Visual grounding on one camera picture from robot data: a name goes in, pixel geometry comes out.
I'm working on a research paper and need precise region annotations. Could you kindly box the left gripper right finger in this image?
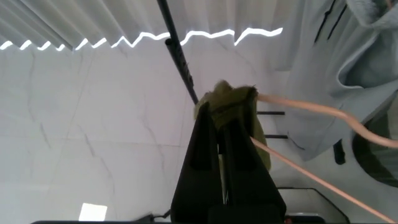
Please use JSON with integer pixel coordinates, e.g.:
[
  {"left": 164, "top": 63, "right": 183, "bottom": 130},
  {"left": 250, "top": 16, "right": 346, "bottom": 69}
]
[{"left": 223, "top": 88, "right": 287, "bottom": 222}]

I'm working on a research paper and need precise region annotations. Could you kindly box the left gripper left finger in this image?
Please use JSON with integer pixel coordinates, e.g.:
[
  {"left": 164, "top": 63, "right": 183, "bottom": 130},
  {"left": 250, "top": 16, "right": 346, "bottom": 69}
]
[{"left": 170, "top": 102, "right": 224, "bottom": 222}]

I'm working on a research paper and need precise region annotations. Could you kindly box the green garment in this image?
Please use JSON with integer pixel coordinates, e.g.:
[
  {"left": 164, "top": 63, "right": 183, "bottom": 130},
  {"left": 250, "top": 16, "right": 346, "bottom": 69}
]
[{"left": 194, "top": 80, "right": 272, "bottom": 171}]

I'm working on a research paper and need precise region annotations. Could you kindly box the pink clothes hanger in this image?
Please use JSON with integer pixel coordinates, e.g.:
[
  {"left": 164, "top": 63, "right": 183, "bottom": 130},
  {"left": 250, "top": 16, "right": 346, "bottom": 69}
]
[{"left": 250, "top": 93, "right": 398, "bottom": 224}]

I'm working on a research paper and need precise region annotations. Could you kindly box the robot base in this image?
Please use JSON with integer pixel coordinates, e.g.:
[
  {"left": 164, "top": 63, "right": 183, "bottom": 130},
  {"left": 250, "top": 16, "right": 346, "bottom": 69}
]
[{"left": 276, "top": 186, "right": 351, "bottom": 224}]

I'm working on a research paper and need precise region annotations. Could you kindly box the black clothes rack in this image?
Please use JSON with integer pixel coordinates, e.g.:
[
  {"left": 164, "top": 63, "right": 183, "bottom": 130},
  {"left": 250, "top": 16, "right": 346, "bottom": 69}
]
[{"left": 156, "top": 0, "right": 346, "bottom": 166}]

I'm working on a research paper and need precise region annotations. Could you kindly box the white curtain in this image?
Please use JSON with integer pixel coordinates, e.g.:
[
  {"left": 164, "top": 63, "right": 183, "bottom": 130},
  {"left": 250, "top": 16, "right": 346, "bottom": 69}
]
[{"left": 0, "top": 0, "right": 299, "bottom": 51}]

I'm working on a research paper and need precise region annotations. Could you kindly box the black cable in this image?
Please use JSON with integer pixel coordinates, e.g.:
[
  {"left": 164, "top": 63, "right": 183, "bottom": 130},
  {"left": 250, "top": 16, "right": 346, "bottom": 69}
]
[{"left": 133, "top": 210, "right": 172, "bottom": 223}]

